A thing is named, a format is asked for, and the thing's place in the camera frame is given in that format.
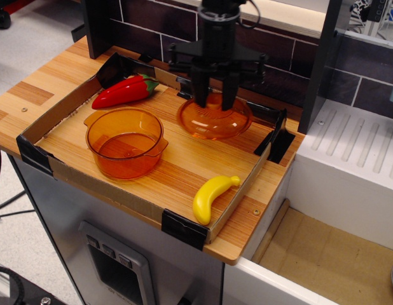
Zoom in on cardboard fence with black tape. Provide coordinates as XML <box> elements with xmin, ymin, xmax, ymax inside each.
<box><xmin>17</xmin><ymin>54</ymin><xmax>304</xmax><ymax>261</ymax></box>

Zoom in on white toy sink unit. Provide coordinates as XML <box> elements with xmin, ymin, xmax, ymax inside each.
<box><xmin>223</xmin><ymin>101</ymin><xmax>393</xmax><ymax>304</ymax></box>

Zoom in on dark grey shelf frame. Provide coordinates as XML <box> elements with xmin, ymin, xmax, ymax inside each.
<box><xmin>81</xmin><ymin>0</ymin><xmax>343</xmax><ymax>135</ymax></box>

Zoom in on black cable on floor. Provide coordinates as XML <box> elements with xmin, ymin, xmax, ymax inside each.
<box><xmin>0</xmin><ymin>190</ymin><xmax>36</xmax><ymax>223</ymax></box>

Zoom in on black corrugated hose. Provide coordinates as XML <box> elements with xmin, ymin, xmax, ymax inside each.
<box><xmin>0</xmin><ymin>265</ymin><xmax>25</xmax><ymax>305</ymax></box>

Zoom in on red toy chili pepper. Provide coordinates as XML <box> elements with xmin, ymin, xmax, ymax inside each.
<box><xmin>92</xmin><ymin>74</ymin><xmax>159</xmax><ymax>110</ymax></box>

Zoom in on black caster wheel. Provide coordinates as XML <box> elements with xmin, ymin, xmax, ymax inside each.
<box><xmin>0</xmin><ymin>8</ymin><xmax>11</xmax><ymax>30</ymax></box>

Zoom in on orange transparent pot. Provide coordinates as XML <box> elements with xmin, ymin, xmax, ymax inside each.
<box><xmin>84</xmin><ymin>107</ymin><xmax>168</xmax><ymax>180</ymax></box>

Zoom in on yellow toy banana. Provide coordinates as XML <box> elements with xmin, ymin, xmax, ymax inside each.
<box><xmin>193</xmin><ymin>175</ymin><xmax>241</xmax><ymax>225</ymax></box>

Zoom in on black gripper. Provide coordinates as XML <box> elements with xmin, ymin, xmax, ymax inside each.
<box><xmin>169</xmin><ymin>19</ymin><xmax>267</xmax><ymax>111</ymax></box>

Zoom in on orange transparent pot lid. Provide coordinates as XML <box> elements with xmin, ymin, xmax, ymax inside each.
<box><xmin>177</xmin><ymin>93</ymin><xmax>252</xmax><ymax>140</ymax></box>

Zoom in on silver toy dishwasher front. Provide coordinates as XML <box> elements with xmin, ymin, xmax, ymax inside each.
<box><xmin>11</xmin><ymin>158</ymin><xmax>224</xmax><ymax>304</ymax></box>

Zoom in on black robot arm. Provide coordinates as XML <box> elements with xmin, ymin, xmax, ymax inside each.
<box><xmin>169</xmin><ymin>1</ymin><xmax>268</xmax><ymax>111</ymax></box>

